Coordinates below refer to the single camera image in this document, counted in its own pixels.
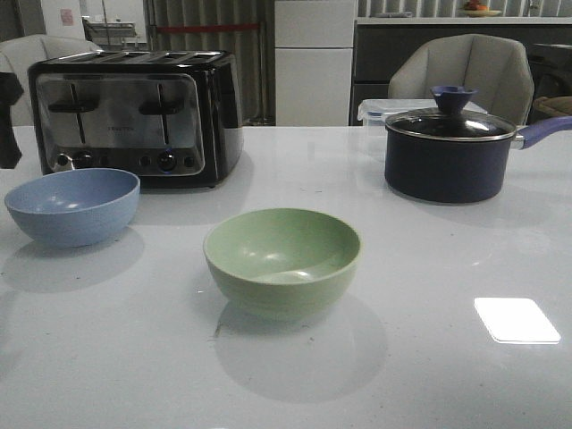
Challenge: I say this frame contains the fruit plate on counter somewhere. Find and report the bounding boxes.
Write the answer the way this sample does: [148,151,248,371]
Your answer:
[459,0,501,18]

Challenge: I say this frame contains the dark blue saucepan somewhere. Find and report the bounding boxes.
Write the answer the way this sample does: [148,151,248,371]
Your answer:
[384,116,571,204]

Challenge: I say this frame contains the clear plastic food container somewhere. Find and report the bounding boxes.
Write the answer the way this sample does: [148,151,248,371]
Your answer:
[357,97,488,128]

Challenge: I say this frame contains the brown cushion at right edge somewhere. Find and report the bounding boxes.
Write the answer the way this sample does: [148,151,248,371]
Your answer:
[532,96,572,122]

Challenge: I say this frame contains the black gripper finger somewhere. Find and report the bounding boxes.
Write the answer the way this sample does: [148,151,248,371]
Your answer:
[0,71,23,169]

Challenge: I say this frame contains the white refrigerator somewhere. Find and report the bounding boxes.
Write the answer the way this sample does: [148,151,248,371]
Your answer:
[274,1,358,126]

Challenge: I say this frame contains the green bowl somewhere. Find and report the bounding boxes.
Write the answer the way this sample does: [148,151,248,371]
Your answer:
[203,207,361,321]

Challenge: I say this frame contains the grey chair left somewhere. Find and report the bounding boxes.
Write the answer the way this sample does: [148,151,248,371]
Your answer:
[1,34,102,126]

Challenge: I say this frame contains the grey chair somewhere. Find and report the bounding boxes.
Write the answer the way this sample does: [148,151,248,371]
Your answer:
[1,34,102,126]
[388,34,534,125]

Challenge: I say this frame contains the dark kitchen counter cabinet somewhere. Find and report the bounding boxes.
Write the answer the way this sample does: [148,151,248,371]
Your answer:
[349,17,571,125]

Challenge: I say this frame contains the glass pot lid blue knob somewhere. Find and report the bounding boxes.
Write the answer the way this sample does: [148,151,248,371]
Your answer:
[385,86,517,141]

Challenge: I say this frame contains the blue bowl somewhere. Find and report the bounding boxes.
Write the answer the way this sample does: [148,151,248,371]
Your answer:
[4,168,140,248]

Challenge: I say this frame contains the black and steel toaster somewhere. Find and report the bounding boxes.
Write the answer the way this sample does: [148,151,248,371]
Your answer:
[28,51,243,189]

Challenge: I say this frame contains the grey chair right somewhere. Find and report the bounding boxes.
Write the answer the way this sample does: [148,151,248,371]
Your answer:
[388,34,534,125]

